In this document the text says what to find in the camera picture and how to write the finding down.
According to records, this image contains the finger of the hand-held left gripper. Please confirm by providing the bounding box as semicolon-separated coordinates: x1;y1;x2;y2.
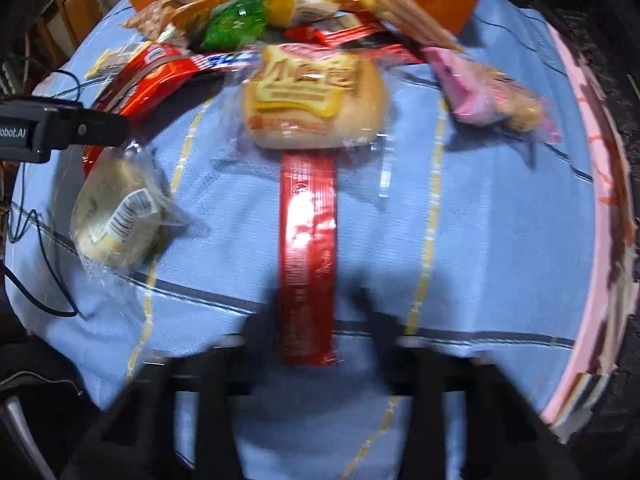
47;104;133;151

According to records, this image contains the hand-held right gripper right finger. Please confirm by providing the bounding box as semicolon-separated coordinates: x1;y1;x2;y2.
350;290;581;480

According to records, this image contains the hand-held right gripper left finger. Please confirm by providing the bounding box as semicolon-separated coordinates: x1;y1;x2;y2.
65;305;286;480

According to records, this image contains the red sausage stick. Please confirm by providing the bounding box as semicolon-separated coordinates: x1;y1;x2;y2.
277;152;341;368

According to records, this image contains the pale round pastry packet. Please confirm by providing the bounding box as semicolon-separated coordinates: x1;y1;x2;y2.
70;147;173;271

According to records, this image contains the red snack packet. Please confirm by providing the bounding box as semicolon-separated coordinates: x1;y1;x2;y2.
92;42;211;121

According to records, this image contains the blue striped tablecloth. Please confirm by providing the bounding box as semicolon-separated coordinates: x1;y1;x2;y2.
10;0;608;480

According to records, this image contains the brown chocolate bar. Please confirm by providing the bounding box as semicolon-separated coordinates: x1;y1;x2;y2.
190;47;266;73

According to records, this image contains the bright green snack packet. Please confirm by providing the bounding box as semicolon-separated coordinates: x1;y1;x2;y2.
200;0;268;51

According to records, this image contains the clear bun packet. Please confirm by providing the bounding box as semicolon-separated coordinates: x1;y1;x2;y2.
240;42;391;151

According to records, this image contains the black jacket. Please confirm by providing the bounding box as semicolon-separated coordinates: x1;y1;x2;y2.
0;330;101;480

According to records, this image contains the pink cloth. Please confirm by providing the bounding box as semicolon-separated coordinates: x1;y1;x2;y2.
542;20;638;441

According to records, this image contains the pink cookie packet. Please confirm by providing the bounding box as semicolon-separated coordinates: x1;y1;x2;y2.
422;47;563;143

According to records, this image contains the dark red chocolate wrapper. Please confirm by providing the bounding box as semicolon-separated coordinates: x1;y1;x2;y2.
285;12;426;63

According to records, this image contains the tan wafer packet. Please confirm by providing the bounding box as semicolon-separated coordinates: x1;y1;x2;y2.
345;0;463;53

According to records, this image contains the black cable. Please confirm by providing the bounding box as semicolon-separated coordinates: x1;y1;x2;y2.
0;55;81;318

